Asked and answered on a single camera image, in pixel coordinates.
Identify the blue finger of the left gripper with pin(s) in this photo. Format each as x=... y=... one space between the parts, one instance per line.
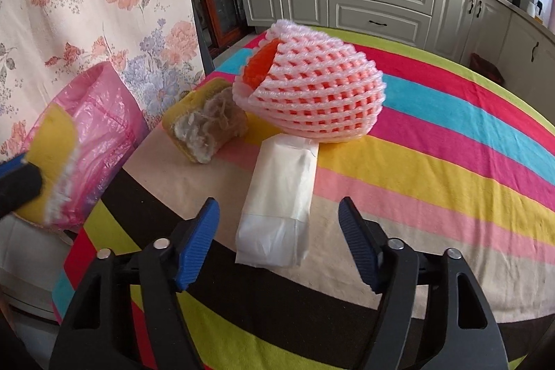
x=20 y=183

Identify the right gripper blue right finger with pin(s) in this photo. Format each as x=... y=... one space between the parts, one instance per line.
x=365 y=249

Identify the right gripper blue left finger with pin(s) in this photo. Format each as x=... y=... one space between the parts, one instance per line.
x=195 y=237

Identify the yellow sponge block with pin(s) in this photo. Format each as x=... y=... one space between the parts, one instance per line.
x=51 y=146

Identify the white trash bin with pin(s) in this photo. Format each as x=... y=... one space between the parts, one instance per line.
x=31 y=263

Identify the white lower kitchen cabinets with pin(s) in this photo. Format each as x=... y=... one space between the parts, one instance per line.
x=495 y=30

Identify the white tissue packet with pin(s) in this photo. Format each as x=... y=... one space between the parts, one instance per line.
x=274 y=227

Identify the pink plastic bin liner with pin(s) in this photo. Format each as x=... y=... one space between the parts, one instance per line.
x=110 y=126

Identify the yellow sponge with torn side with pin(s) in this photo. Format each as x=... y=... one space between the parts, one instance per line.
x=205 y=120

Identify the orange fruit in foam net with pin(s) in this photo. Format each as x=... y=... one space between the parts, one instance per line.
x=309 y=84

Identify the dark red floor basket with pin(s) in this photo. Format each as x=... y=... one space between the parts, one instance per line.
x=486 y=69

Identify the floral cream curtain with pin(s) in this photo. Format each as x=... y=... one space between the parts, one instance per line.
x=152 y=45

